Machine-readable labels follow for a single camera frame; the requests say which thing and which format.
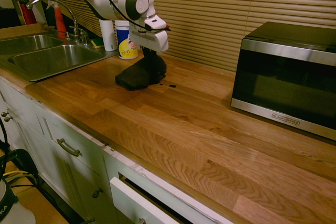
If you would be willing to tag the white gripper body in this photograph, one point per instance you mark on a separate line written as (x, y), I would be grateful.
(149, 40)

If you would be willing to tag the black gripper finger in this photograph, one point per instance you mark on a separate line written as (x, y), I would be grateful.
(154, 54)
(146, 53)

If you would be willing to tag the black cloth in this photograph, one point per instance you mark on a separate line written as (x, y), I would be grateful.
(141, 74)

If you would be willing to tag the dark liquid spill drops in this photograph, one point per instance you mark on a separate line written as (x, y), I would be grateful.
(172, 85)

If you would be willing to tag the white yellow wipes canister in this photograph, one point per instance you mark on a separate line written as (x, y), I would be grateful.
(127, 43)

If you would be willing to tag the white tumbler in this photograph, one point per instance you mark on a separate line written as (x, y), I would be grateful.
(108, 37)

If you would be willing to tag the yellow green sponge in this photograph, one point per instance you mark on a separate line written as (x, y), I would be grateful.
(97, 43)

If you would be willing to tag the chrome sink side sprayer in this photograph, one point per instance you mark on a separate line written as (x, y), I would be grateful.
(84, 36)

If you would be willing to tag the chrome gooseneck faucet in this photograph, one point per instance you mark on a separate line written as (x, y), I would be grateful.
(71, 14)

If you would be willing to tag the orange spray bottle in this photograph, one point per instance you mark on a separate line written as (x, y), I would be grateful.
(60, 22)

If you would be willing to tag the beige window blinds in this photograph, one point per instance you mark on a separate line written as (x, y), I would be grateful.
(236, 6)

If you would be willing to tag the stainless steel double sink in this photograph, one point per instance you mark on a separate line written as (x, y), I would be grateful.
(52, 56)

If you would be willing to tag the red fire extinguisher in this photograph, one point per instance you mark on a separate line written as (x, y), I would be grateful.
(27, 12)

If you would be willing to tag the black steel microwave oven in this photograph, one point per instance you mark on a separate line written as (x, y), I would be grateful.
(283, 82)

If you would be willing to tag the white kitchen cabinet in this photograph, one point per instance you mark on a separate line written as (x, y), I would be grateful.
(39, 142)

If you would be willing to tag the white open drawer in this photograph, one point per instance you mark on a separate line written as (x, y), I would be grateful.
(136, 203)

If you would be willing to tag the white robot controller base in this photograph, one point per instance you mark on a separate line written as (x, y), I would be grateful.
(13, 208)

